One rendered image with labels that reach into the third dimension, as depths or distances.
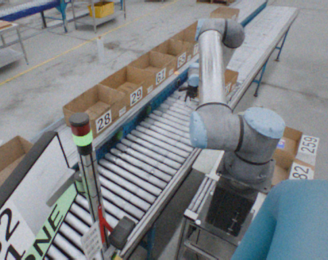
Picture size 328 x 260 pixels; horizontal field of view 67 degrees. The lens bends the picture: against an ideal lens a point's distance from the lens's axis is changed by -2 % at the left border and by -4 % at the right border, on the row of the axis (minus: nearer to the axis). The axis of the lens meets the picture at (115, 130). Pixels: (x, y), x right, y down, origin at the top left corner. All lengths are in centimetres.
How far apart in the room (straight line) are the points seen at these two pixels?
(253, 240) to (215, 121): 83
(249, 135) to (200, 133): 18
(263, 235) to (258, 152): 90
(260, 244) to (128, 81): 221
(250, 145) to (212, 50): 49
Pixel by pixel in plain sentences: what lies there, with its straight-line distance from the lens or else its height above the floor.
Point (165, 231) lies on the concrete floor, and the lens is 231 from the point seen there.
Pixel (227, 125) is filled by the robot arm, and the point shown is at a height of 142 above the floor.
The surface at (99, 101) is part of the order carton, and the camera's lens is 211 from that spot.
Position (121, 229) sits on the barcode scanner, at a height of 109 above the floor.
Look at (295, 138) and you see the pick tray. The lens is 219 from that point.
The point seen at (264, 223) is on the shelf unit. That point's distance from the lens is 19.
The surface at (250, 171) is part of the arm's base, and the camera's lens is 115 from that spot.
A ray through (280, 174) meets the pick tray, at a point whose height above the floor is 76.
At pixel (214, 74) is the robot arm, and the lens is 119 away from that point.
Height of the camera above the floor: 202
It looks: 40 degrees down
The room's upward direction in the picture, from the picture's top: 5 degrees counter-clockwise
